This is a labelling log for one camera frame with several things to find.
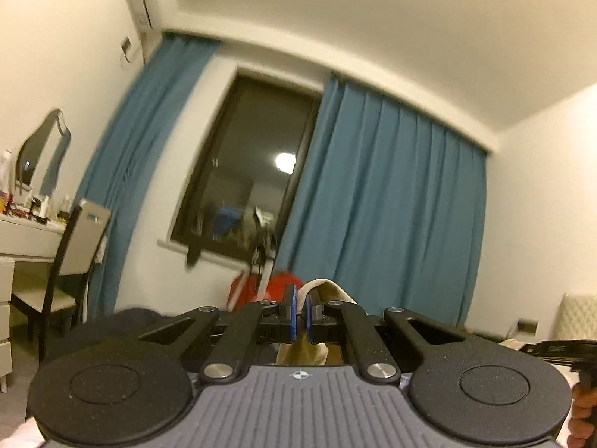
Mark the wavy vanity mirror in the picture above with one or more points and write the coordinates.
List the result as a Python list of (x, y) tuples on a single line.
[(40, 158)]

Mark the tan t-shirt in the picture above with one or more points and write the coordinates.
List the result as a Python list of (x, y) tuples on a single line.
[(302, 352)]

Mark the right teal curtain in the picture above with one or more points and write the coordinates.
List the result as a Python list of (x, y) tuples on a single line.
[(391, 206)]

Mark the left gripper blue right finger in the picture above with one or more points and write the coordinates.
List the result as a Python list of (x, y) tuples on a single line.
[(320, 324)]

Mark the dark window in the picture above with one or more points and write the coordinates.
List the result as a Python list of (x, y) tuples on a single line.
[(245, 178)]

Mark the red garment on stand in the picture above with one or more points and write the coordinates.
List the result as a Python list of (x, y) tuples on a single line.
[(246, 288)]

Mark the white spray bottle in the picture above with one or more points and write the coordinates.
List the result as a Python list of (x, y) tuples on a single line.
[(5, 171)]

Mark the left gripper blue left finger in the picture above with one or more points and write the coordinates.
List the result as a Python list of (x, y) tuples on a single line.
[(288, 314)]

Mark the wall power socket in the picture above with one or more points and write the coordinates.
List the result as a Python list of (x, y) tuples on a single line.
[(126, 45)]

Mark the teal curtain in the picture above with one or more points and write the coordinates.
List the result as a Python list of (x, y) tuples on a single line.
[(391, 206), (123, 164)]

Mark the grey backed chair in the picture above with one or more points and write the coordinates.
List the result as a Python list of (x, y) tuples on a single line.
[(60, 293)]

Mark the black garment on bed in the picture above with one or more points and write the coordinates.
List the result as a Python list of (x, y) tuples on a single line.
[(100, 329)]

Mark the left teal curtain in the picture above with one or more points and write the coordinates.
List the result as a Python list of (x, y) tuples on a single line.
[(123, 164)]

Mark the person's right hand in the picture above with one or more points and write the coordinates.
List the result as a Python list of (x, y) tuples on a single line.
[(580, 428)]

